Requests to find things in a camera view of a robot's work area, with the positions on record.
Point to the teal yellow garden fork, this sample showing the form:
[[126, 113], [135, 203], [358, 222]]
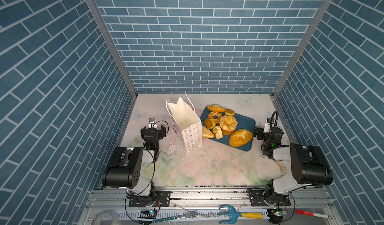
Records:
[[233, 214]]

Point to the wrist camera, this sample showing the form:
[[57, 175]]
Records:
[[267, 126], [152, 122]]

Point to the red white marker pen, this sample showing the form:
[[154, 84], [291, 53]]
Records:
[[313, 214]]

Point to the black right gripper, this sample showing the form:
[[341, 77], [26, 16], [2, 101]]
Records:
[[259, 133]]

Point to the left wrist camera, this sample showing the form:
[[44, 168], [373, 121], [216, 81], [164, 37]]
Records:
[[152, 122]]

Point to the long croissant bread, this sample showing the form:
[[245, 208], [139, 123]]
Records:
[[216, 108]]

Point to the twisted sugar bread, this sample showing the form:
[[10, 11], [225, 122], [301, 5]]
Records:
[[228, 124]]

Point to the large sesame bread loaf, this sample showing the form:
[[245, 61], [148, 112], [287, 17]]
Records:
[[240, 138]]

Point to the small knotted bread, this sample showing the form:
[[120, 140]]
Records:
[[218, 132]]

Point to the small round muffin bread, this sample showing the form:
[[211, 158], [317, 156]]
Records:
[[229, 112]]

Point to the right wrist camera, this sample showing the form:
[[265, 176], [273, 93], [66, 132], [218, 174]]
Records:
[[267, 126]]

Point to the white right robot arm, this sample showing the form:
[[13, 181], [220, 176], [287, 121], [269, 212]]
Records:
[[309, 167]]

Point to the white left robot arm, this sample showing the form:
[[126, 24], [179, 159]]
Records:
[[124, 170]]

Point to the aluminium rail frame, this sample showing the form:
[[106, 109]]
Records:
[[111, 207]]

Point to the triangular toast slice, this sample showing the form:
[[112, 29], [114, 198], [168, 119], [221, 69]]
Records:
[[207, 133]]

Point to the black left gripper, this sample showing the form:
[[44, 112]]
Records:
[[144, 132]]

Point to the ring donut bread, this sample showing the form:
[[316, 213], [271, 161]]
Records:
[[215, 116]]

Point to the metal fork green handle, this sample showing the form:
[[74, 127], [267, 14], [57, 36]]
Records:
[[188, 215]]

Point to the white paper bag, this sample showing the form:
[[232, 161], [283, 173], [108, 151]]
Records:
[[185, 122]]

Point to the small wooden piece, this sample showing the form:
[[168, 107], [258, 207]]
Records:
[[282, 168]]

